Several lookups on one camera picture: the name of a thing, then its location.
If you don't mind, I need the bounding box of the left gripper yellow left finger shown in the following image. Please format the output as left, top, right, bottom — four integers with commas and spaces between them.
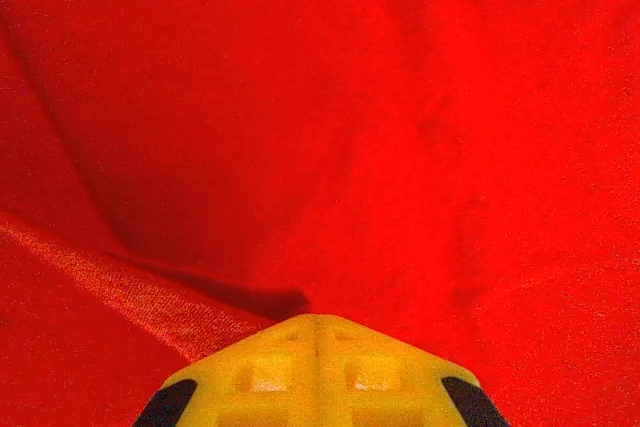
132, 314, 315, 427

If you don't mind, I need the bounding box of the red t-shirt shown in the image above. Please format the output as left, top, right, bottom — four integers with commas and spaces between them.
0, 0, 640, 427

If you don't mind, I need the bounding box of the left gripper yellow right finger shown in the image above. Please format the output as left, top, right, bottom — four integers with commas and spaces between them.
313, 314, 509, 427

